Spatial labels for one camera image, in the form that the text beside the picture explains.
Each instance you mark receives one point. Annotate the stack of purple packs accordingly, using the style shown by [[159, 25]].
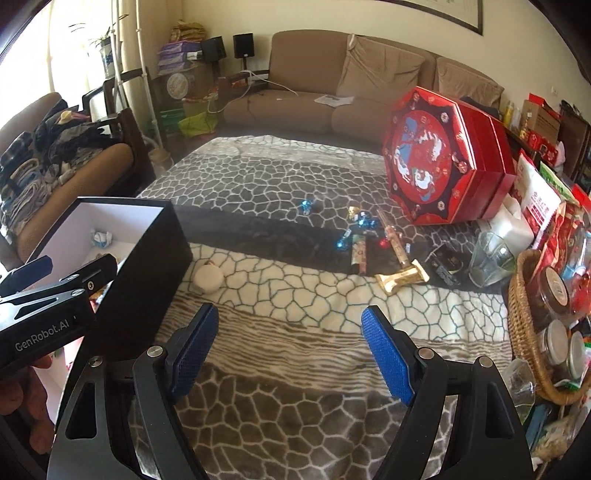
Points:
[[175, 56]]

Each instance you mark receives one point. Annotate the red foil chocolate ball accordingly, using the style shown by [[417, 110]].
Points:
[[383, 243]]

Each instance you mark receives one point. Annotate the gold wrapped candy bar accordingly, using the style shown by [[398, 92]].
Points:
[[401, 278]]

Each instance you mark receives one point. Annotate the blue foil wrapped candy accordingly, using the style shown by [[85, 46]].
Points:
[[307, 206], [365, 221], [344, 242]]

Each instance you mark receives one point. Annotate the white pole stand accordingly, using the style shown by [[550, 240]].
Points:
[[141, 55]]

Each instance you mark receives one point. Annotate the wicker basket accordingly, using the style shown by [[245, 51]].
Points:
[[519, 314]]

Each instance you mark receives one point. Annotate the small gold foil candy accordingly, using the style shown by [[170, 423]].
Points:
[[353, 212]]

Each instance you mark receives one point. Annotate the white red snack bag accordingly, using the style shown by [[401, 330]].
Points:
[[538, 198]]

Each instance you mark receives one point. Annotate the brown sofa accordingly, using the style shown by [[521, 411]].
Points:
[[286, 110]]

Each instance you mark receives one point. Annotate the white bin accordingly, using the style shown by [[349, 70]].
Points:
[[160, 160]]

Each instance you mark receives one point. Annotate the brown armchair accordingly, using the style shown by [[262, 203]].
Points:
[[101, 161]]

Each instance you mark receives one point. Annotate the framed wall painting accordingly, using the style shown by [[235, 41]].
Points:
[[452, 16]]

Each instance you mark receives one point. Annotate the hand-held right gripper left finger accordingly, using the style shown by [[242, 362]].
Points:
[[194, 353]]

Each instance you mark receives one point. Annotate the round printed tin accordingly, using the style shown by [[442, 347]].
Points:
[[178, 85]]

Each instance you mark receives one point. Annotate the red octagonal gift box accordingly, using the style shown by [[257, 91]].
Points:
[[438, 157]]

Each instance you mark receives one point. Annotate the white blue wrapped candy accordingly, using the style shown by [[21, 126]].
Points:
[[101, 237]]

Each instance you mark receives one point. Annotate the plant in blue white vase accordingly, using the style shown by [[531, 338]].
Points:
[[107, 57]]

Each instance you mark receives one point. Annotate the black box white inside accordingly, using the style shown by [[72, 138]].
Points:
[[152, 267]]

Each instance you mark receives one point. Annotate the crumpled clear plastic bag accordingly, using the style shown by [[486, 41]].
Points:
[[519, 387]]

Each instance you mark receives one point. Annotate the green black candy tube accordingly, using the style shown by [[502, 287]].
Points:
[[359, 254]]

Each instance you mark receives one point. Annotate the clear drinking glass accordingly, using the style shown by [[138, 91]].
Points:
[[491, 261]]

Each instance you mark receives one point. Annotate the cardboard box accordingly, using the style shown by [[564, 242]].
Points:
[[540, 117]]

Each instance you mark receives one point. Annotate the yellow bottle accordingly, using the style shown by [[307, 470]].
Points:
[[508, 113]]

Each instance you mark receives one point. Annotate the brown lidded jar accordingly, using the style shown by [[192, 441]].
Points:
[[551, 288]]

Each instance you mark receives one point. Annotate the black speaker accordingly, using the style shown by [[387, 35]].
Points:
[[213, 48], [243, 45]]

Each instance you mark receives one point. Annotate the small black gift box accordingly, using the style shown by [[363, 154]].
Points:
[[445, 264]]

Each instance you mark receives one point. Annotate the green white snack bag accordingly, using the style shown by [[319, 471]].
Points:
[[558, 182]]

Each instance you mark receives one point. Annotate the pile of snack bags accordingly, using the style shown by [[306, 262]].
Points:
[[572, 240]]

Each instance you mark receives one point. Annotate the dark wooden cabinet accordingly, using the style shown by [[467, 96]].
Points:
[[577, 143]]

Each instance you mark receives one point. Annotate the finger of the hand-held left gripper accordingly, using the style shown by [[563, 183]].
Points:
[[94, 274], [27, 277]]

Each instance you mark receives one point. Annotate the white round bun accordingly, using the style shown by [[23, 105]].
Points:
[[208, 278]]

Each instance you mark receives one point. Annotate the papers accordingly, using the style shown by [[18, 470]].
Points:
[[334, 100]]

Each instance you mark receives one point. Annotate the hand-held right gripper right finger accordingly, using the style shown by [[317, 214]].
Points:
[[388, 355]]

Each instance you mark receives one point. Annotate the long clear candy stick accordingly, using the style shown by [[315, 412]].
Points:
[[395, 237]]

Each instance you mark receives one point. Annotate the grey lidded glass jar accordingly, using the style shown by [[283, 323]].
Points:
[[577, 353], [554, 344]]

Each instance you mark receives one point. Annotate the person's left hand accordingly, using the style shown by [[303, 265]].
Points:
[[18, 392]]

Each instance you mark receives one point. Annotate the pile of clothes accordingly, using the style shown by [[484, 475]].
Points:
[[51, 147]]

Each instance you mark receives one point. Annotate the white tissue box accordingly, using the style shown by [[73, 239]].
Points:
[[510, 226]]

